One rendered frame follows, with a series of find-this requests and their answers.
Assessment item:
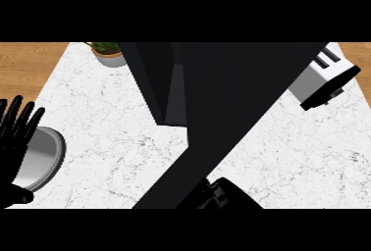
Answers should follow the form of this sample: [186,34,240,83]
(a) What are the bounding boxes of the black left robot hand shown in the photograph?
[0,94,46,209]

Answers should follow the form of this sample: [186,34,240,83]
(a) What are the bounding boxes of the large dark grey cabinet door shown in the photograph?
[132,42,331,210]

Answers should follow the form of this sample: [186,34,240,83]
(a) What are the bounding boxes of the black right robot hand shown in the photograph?
[176,176,265,210]

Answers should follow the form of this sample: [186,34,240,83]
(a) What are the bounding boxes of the potted green plant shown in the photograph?
[83,42,129,69]

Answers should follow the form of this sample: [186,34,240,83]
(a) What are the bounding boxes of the silver and black toaster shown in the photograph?
[287,42,362,112]

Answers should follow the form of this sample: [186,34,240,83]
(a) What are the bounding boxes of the silver round pot lid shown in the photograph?
[10,125,68,193]

